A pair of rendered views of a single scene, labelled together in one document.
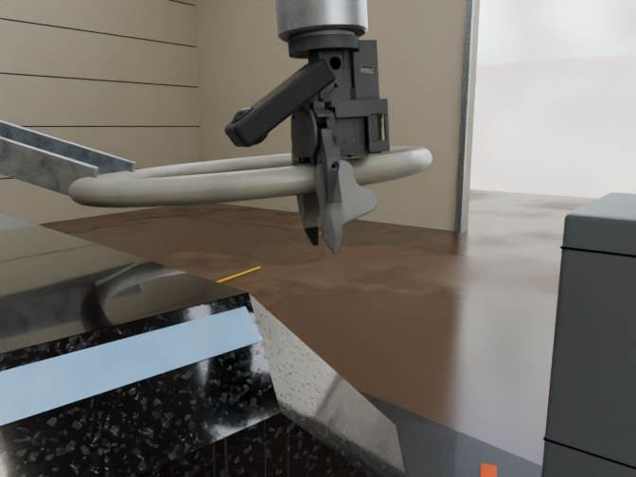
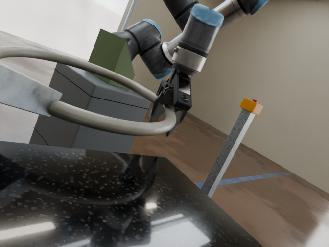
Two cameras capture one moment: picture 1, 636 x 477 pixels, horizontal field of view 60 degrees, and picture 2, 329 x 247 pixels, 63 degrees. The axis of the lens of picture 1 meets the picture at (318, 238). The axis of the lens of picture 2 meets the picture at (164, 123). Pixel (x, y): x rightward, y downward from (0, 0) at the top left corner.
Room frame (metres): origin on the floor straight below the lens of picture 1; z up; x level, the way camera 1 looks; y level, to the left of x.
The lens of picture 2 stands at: (0.56, 0.78, 1.07)
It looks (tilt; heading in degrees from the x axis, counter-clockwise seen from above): 12 degrees down; 270
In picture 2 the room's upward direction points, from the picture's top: 25 degrees clockwise
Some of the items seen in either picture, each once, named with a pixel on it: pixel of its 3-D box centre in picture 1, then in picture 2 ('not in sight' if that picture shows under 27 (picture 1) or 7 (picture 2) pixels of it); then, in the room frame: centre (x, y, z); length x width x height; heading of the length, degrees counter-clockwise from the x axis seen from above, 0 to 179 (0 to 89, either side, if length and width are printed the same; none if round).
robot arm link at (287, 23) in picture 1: (320, 18); (187, 60); (0.59, 0.00, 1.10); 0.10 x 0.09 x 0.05; 21
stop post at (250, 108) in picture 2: not in sight; (222, 161); (0.02, -1.34, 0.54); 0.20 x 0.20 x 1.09; 47
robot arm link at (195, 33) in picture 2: not in sight; (200, 30); (0.59, 0.00, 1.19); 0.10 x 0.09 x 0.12; 94
